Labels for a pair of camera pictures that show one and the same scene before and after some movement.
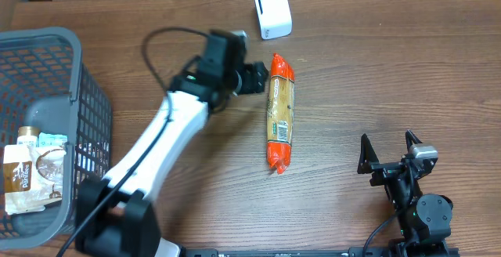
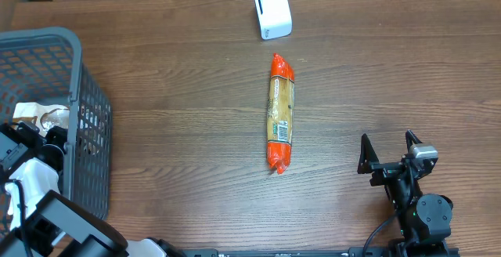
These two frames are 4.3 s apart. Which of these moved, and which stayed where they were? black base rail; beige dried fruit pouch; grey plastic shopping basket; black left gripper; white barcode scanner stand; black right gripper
Moved: black left gripper; beige dried fruit pouch
Stayed: grey plastic shopping basket; black base rail; white barcode scanner stand; black right gripper
